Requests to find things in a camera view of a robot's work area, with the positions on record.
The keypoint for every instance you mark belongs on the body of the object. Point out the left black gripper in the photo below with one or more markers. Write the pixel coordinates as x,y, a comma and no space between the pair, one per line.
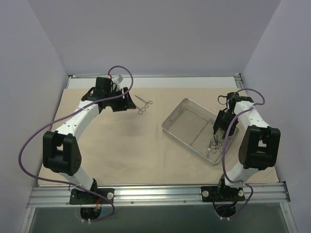
122,103

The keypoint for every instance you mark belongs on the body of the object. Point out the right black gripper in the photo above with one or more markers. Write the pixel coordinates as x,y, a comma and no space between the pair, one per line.
220,125

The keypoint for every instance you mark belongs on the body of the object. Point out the steel ring-handled clamp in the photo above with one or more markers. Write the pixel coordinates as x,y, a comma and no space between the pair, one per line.
216,144

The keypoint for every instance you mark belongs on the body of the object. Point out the steel scissors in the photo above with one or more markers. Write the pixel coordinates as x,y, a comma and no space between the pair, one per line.
141,110

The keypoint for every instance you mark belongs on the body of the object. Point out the wire mesh instrument tray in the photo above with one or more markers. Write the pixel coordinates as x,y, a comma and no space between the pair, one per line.
191,125

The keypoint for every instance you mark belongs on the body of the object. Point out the steel ring-handled forceps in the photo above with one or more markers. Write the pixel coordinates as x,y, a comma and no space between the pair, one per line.
147,103

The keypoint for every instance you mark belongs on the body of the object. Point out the beige wrapping cloth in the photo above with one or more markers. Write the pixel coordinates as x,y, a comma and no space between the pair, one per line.
128,148

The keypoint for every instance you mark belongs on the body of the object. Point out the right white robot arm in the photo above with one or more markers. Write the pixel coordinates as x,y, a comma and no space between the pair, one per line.
259,146

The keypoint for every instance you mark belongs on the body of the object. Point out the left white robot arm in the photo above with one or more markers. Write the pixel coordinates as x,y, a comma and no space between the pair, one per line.
61,153

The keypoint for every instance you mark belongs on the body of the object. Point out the right aluminium side rail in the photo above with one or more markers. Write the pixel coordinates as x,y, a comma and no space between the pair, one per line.
238,80

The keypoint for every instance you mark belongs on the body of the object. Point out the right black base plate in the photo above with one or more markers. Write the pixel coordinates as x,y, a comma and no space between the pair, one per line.
211,194

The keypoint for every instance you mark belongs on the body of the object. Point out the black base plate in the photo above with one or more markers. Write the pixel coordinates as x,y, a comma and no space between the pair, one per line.
211,194
79,197

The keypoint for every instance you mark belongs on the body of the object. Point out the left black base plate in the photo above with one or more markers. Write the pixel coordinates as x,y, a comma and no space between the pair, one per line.
79,197

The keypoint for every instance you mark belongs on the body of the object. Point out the aluminium front rail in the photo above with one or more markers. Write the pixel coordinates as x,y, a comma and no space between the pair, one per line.
154,195

